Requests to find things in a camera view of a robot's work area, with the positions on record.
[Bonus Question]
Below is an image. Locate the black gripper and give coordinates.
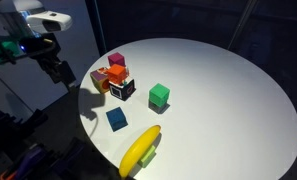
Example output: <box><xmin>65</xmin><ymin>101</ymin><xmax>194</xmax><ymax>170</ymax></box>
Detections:
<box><xmin>19</xmin><ymin>33</ymin><xmax>76</xmax><ymax>88</ymax></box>

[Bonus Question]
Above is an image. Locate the blue cube block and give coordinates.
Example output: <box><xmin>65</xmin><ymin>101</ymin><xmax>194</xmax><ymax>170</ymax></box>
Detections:
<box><xmin>106</xmin><ymin>107</ymin><xmax>128</xmax><ymax>132</ymax></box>

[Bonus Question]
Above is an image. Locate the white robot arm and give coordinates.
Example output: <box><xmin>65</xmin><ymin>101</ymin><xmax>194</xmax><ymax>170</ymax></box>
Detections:
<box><xmin>0</xmin><ymin>0</ymin><xmax>76</xmax><ymax>90</ymax></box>

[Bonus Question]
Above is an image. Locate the orange cube block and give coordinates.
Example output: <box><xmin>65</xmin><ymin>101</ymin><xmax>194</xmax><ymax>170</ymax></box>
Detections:
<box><xmin>107</xmin><ymin>64</ymin><xmax>127</xmax><ymax>84</ymax></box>

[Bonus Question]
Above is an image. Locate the purple cube block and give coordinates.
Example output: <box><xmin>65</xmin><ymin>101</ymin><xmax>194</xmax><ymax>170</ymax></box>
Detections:
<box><xmin>108</xmin><ymin>52</ymin><xmax>125</xmax><ymax>66</ymax></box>

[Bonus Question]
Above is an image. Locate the green cube block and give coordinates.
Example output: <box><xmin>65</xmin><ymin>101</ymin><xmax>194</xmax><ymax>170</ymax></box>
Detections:
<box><xmin>149</xmin><ymin>83</ymin><xmax>170</xmax><ymax>107</ymax></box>

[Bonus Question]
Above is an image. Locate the light green flat block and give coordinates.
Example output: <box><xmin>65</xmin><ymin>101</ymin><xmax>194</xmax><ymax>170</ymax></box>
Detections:
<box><xmin>138</xmin><ymin>145</ymin><xmax>156</xmax><ymax>168</ymax></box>

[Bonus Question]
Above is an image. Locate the black patterned cube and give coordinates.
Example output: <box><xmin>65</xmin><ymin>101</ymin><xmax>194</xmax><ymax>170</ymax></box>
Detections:
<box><xmin>109</xmin><ymin>77</ymin><xmax>136</xmax><ymax>101</ymax></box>

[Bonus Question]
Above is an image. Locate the purple orange clamp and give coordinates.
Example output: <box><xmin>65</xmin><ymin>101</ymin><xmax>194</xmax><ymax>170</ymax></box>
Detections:
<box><xmin>0</xmin><ymin>146</ymin><xmax>46</xmax><ymax>180</ymax></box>

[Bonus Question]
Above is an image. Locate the yellow toy banana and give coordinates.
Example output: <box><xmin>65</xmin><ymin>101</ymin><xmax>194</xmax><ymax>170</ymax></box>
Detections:
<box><xmin>119</xmin><ymin>125</ymin><xmax>161</xmax><ymax>179</ymax></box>

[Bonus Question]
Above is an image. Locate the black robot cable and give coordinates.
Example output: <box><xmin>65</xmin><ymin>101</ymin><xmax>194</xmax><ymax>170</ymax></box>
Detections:
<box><xmin>0</xmin><ymin>28</ymin><xmax>56</xmax><ymax>69</ymax></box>

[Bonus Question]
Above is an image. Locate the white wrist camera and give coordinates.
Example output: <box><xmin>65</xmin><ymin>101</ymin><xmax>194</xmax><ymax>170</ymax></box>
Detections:
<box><xmin>26</xmin><ymin>11</ymin><xmax>73</xmax><ymax>34</ymax></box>

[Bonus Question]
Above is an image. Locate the green cable connector mount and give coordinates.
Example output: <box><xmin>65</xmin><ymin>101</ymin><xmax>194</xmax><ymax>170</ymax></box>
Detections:
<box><xmin>0</xmin><ymin>41</ymin><xmax>19</xmax><ymax>62</ymax></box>

